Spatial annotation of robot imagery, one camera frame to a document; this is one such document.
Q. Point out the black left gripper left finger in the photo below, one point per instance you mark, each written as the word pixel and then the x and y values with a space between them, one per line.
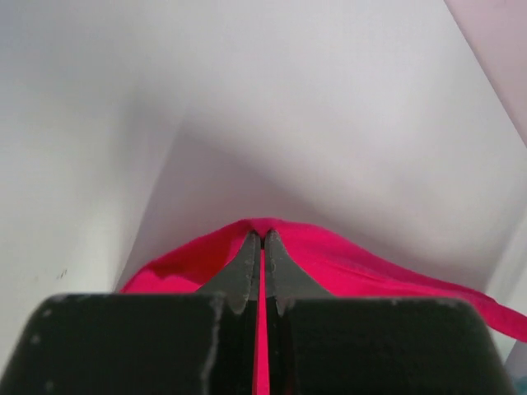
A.
pixel 199 343

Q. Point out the red t shirt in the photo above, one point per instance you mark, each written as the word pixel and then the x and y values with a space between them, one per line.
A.
pixel 341 267

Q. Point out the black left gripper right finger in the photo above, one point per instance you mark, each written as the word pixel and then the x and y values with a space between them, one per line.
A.
pixel 321 344

